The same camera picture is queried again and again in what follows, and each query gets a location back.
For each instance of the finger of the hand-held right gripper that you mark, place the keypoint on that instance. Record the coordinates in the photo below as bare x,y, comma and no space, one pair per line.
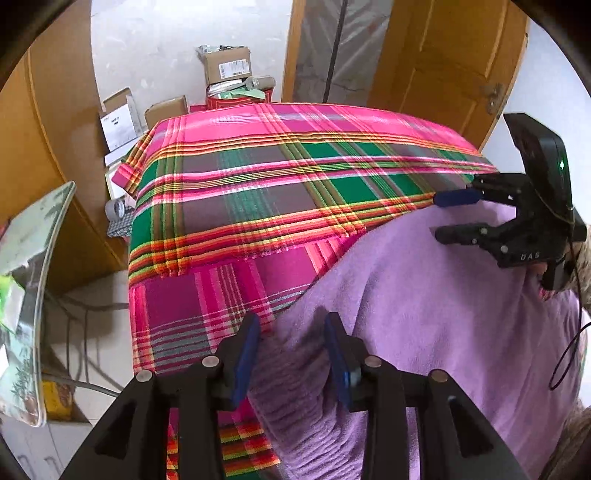
455,197
461,233

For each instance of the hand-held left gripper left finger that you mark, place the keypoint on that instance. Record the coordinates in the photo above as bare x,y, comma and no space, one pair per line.
242,364

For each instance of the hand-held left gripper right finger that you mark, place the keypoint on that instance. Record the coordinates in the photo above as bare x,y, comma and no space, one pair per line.
337,364

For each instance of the purple fleece garment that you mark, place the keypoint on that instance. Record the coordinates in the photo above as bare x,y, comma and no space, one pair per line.
438,323

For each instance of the wooden door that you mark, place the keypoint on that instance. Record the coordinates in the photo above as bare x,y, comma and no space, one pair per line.
438,60

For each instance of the pink green plaid bedsheet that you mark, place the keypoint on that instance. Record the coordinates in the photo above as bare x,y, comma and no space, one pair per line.
254,184

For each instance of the yellow box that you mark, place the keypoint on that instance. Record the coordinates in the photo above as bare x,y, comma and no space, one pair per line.
57,399

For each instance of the clear plastic door curtain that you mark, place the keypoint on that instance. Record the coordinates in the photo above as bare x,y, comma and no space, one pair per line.
341,46

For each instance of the grey tape roll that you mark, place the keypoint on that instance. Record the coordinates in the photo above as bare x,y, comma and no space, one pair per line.
115,210

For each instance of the glass side table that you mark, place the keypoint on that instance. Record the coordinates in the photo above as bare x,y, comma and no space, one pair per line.
27,300

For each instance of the red round container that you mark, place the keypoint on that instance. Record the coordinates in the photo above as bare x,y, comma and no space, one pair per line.
240,99

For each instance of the person's floral clothing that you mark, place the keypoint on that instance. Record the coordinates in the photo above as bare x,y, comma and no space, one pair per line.
572,443

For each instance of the open labelled cardboard box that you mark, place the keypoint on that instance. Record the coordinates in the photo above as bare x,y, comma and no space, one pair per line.
228,67

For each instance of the small brown cardboard box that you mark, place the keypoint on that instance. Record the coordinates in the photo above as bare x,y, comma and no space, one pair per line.
166,111

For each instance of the white carton box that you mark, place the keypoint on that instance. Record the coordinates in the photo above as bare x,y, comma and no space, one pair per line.
117,124

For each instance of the wooden door frame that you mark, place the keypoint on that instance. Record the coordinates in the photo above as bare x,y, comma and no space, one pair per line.
291,55

